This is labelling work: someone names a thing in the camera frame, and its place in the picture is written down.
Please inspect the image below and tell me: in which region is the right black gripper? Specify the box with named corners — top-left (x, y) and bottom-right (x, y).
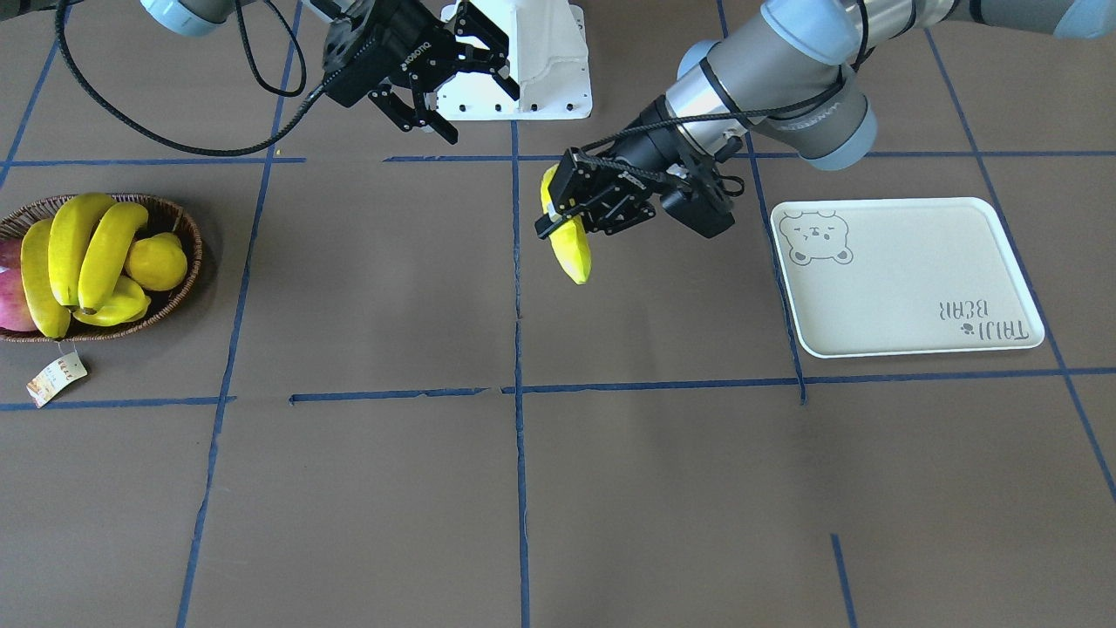
top-left (323, 1), bottom-right (520, 146)

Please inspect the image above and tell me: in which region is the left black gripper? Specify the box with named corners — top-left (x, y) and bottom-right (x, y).
top-left (535, 131), bottom-right (725, 240)

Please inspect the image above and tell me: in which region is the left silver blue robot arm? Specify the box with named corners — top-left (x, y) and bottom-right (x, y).
top-left (535, 1), bottom-right (1113, 240)

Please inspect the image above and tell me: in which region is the brown wicker basket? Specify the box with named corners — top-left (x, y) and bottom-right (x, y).
top-left (3, 194), bottom-right (204, 342)

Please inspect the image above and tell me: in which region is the paper basket tag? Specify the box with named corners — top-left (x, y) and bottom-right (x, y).
top-left (25, 351), bottom-right (89, 409)

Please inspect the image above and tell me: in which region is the white bear tray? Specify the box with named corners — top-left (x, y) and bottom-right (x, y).
top-left (770, 196), bottom-right (1047, 358)

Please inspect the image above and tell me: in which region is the yellow pear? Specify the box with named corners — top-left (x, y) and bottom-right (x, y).
top-left (71, 276), bottom-right (152, 327)

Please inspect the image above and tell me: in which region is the red apple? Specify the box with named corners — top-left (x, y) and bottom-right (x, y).
top-left (1, 239), bottom-right (37, 332)

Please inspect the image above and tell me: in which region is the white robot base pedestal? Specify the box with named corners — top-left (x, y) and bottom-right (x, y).
top-left (436, 1), bottom-right (594, 120)

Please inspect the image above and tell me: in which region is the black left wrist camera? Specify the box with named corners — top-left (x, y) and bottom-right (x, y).
top-left (660, 164), bottom-right (735, 238)

